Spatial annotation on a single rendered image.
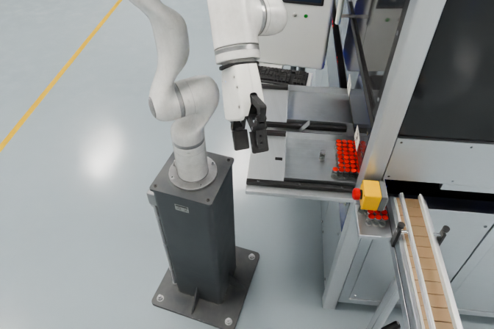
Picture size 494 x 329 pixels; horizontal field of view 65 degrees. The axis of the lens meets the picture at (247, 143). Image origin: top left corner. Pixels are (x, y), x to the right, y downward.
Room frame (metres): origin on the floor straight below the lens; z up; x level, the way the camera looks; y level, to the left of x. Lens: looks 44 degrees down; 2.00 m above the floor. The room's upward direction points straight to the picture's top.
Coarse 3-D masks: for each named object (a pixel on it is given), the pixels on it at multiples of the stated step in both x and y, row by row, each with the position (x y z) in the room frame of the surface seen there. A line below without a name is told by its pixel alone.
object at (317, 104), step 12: (288, 84) 1.56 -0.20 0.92; (288, 96) 1.46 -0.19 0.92; (300, 96) 1.51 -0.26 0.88; (312, 96) 1.51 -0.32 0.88; (324, 96) 1.51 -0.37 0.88; (336, 96) 1.51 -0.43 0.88; (288, 108) 1.42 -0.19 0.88; (300, 108) 1.42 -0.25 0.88; (312, 108) 1.42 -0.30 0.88; (324, 108) 1.42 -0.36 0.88; (336, 108) 1.42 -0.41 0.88; (348, 108) 1.42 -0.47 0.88; (288, 120) 1.30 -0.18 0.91; (300, 120) 1.29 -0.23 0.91; (312, 120) 1.29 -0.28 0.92; (324, 120) 1.33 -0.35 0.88; (336, 120) 1.33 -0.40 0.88; (348, 120) 1.33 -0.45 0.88
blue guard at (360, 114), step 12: (336, 0) 2.29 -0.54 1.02; (348, 12) 1.77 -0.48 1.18; (348, 24) 1.70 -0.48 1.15; (348, 36) 1.64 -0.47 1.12; (348, 48) 1.58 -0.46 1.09; (348, 60) 1.53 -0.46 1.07; (348, 72) 1.47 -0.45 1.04; (360, 84) 1.21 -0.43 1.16; (360, 96) 1.17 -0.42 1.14; (360, 108) 1.12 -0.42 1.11; (360, 120) 1.08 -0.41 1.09; (360, 132) 1.04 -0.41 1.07; (360, 144) 1.00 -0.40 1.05; (360, 156) 0.96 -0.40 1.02
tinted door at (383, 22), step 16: (384, 0) 1.20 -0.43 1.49; (400, 0) 1.04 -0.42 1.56; (384, 16) 1.15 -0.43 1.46; (400, 16) 0.99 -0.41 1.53; (368, 32) 1.31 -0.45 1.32; (384, 32) 1.10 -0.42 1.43; (368, 48) 1.25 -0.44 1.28; (384, 48) 1.06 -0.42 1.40; (368, 64) 1.20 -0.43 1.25; (384, 64) 1.01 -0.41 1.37; (368, 80) 1.15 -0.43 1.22
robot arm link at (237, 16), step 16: (208, 0) 0.68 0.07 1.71; (224, 0) 0.66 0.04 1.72; (240, 0) 0.66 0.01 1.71; (256, 0) 0.69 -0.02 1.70; (224, 16) 0.64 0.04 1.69; (240, 16) 0.65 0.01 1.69; (256, 16) 0.66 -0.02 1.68; (224, 32) 0.63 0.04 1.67; (240, 32) 0.63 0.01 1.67; (256, 32) 0.65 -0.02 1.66
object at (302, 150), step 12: (288, 132) 1.21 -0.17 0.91; (300, 132) 1.21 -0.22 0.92; (288, 144) 1.17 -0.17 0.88; (300, 144) 1.17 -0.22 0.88; (312, 144) 1.17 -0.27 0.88; (324, 144) 1.17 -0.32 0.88; (288, 156) 1.10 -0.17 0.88; (300, 156) 1.10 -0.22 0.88; (312, 156) 1.10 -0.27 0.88; (288, 168) 1.04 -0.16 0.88; (300, 168) 1.04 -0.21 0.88; (312, 168) 1.04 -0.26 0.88; (324, 168) 1.04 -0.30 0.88; (288, 180) 0.96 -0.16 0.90; (300, 180) 0.95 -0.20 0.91; (312, 180) 0.95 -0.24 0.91; (324, 180) 0.95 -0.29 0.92; (336, 180) 0.98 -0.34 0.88; (348, 180) 0.98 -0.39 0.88
